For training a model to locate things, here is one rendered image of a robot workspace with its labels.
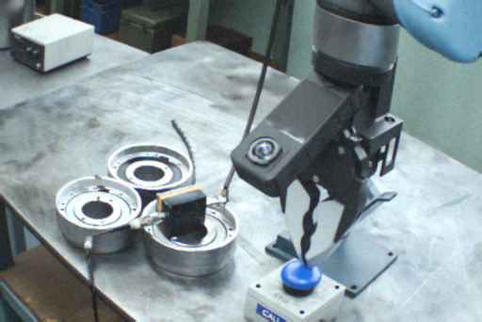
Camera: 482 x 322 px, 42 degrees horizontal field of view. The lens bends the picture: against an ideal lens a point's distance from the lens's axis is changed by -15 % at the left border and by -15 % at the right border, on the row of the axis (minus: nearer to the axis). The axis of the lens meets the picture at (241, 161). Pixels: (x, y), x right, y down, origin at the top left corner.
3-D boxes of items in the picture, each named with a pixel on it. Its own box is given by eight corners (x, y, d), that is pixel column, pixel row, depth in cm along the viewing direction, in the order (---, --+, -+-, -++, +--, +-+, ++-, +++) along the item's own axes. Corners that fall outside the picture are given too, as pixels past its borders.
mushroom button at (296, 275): (265, 304, 69) (273, 267, 67) (292, 288, 72) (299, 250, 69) (296, 322, 67) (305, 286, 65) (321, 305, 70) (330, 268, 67)
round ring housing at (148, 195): (132, 163, 94) (133, 135, 92) (204, 185, 91) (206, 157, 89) (93, 200, 85) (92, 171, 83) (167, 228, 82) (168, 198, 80)
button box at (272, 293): (242, 317, 70) (248, 282, 67) (287, 289, 75) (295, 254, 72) (301, 353, 65) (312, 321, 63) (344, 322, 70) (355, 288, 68)
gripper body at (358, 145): (394, 177, 65) (416, 61, 59) (344, 211, 59) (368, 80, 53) (332, 144, 69) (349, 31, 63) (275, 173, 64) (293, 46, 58)
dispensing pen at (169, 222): (101, 258, 71) (233, 221, 80) (99, 226, 69) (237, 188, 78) (91, 247, 72) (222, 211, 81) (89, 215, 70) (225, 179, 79)
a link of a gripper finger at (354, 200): (356, 244, 63) (376, 159, 58) (346, 251, 62) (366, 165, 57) (317, 222, 65) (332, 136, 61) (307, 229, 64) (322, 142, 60)
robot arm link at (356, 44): (374, 30, 51) (291, -2, 55) (366, 83, 53) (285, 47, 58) (415, 21, 56) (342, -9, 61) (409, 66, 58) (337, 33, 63)
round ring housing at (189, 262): (231, 286, 74) (234, 257, 72) (134, 270, 75) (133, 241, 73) (239, 231, 83) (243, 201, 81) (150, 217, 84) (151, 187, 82)
